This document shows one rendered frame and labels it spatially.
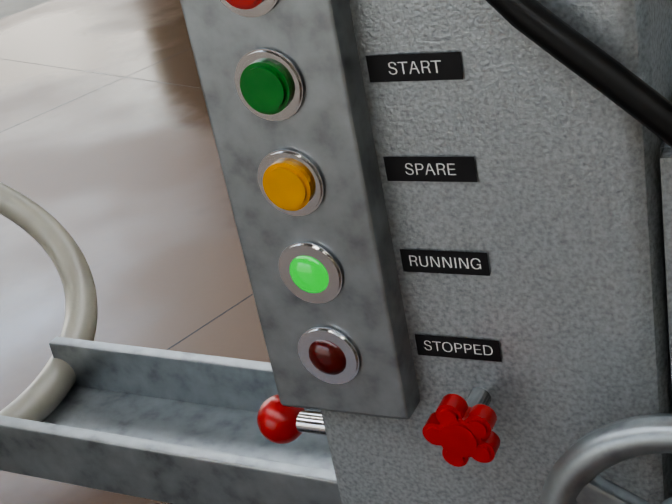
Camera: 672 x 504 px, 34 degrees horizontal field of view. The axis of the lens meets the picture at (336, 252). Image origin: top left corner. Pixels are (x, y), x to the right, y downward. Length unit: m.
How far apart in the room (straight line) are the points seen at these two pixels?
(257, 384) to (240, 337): 2.33
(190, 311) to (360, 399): 2.83
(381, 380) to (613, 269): 0.14
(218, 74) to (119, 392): 0.49
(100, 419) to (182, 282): 2.67
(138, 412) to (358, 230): 0.44
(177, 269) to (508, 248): 3.19
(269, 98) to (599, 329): 0.19
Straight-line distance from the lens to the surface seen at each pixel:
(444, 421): 0.56
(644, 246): 0.52
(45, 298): 3.77
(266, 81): 0.51
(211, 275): 3.59
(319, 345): 0.58
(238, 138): 0.54
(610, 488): 0.54
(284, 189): 0.53
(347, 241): 0.54
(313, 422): 0.70
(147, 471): 0.83
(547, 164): 0.51
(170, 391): 0.94
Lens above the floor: 1.60
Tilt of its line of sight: 27 degrees down
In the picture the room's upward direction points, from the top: 12 degrees counter-clockwise
